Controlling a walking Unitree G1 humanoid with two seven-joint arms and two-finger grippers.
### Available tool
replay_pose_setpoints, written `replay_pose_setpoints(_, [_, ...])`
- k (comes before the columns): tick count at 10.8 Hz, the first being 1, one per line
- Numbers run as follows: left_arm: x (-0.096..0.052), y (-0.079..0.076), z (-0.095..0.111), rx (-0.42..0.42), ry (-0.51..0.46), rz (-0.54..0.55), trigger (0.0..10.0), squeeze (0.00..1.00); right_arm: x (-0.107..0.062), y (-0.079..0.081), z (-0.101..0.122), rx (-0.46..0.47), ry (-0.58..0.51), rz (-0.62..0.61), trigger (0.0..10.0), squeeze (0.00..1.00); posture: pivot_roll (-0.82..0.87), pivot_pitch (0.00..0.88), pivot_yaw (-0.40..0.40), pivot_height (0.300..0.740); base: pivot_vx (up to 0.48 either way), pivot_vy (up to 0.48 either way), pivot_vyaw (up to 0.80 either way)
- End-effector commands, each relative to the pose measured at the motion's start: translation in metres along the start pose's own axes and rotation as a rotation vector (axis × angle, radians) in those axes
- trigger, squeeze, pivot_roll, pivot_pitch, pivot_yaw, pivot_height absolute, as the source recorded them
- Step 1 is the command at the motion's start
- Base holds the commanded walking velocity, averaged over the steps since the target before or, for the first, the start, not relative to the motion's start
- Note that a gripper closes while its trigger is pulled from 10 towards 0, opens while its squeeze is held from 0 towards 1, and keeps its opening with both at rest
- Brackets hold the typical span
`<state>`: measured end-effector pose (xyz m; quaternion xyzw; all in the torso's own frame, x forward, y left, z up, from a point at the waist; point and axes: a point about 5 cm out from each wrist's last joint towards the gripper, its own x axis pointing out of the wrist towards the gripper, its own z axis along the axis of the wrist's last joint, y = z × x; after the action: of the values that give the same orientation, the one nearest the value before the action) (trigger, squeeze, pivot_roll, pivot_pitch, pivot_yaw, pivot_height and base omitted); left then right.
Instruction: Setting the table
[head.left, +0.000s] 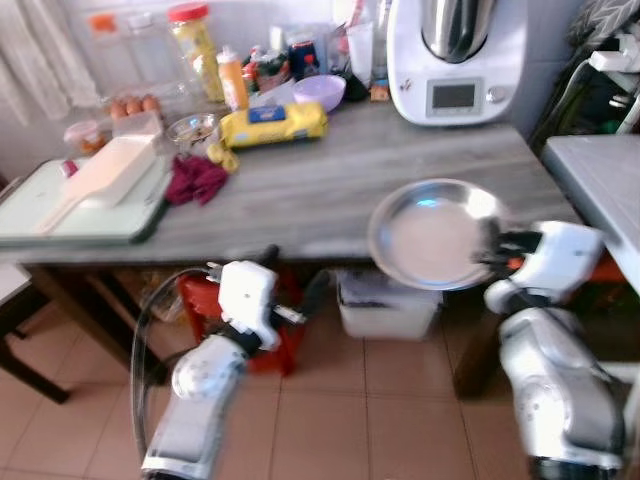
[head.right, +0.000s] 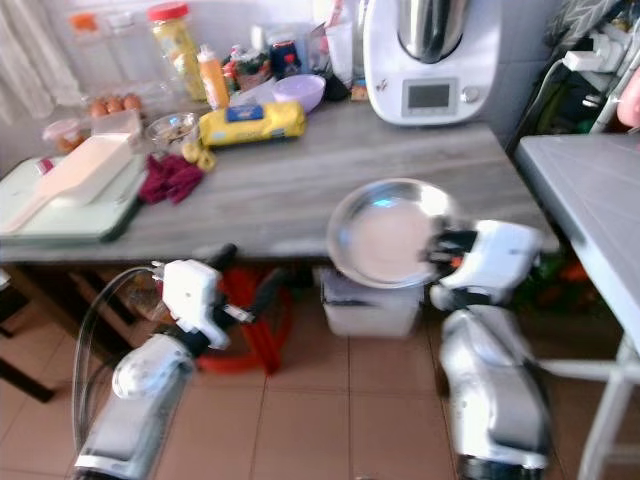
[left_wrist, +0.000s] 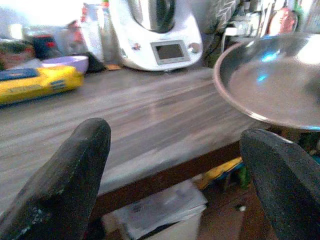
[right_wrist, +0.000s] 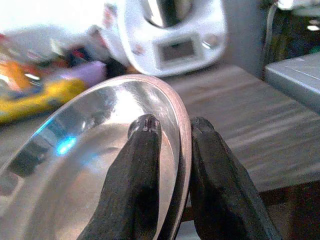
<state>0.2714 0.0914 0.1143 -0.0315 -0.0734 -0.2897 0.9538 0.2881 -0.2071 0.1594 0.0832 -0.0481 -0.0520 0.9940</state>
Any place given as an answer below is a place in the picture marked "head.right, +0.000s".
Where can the white plastic bin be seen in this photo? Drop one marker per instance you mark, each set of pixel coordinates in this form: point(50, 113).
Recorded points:
point(370, 312)

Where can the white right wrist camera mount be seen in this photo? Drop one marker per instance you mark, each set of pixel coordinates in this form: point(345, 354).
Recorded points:
point(500, 255)

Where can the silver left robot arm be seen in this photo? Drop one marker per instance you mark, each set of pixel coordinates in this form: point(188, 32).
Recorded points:
point(135, 410)

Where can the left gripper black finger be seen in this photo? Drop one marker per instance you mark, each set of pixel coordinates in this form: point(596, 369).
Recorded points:
point(222, 255)
point(268, 290)

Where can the white kitchen machine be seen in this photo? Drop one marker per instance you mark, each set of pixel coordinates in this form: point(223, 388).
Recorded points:
point(430, 75)

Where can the grey folding table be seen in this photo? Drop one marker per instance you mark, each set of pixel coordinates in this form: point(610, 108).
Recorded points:
point(585, 190)

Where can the brown egg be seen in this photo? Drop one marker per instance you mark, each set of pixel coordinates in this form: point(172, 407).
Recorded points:
point(132, 102)
point(115, 104)
point(99, 106)

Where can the red-lidded jar yellow contents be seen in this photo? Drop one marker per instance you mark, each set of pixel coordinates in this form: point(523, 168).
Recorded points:
point(178, 55)

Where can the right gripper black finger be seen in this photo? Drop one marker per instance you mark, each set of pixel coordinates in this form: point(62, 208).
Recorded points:
point(438, 261)
point(440, 238)

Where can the clear container orange lid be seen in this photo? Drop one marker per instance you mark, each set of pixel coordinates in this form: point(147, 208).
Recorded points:
point(112, 55)

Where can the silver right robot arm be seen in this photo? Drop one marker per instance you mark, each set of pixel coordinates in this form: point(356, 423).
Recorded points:
point(495, 390)

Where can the dark tin can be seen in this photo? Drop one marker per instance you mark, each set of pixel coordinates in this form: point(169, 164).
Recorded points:
point(285, 58)

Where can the small glass bowl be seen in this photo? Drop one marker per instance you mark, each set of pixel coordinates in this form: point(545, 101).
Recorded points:
point(172, 132)

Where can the cream plastic scoop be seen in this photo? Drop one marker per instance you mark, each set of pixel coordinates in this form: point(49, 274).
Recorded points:
point(95, 168)

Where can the purple bowl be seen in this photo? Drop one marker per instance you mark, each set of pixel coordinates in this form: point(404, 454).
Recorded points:
point(300, 92)

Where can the white curtain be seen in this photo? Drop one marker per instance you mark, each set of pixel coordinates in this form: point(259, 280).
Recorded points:
point(35, 50)

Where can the orange squeeze bottle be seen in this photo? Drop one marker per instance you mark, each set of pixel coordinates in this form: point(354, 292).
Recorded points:
point(213, 82)

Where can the round metal plate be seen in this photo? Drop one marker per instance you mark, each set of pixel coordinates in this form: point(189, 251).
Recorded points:
point(380, 240)

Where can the dark red cloth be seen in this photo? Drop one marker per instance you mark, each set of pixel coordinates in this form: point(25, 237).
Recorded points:
point(172, 178)

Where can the pale green cutting board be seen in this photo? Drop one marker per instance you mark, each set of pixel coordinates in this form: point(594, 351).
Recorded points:
point(60, 218)

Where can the small pink-lidded container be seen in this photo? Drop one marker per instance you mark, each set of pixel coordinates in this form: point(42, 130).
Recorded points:
point(66, 136)

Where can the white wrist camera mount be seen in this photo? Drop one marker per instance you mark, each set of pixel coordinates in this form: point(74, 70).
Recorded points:
point(500, 255)
point(190, 298)

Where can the red plastic stool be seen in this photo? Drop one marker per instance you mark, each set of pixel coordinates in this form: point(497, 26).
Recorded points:
point(265, 345)

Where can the yellow package blue label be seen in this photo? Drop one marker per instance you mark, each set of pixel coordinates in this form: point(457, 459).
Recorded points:
point(250, 124)

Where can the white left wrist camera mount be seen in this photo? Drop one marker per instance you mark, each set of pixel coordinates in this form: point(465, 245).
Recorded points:
point(190, 298)

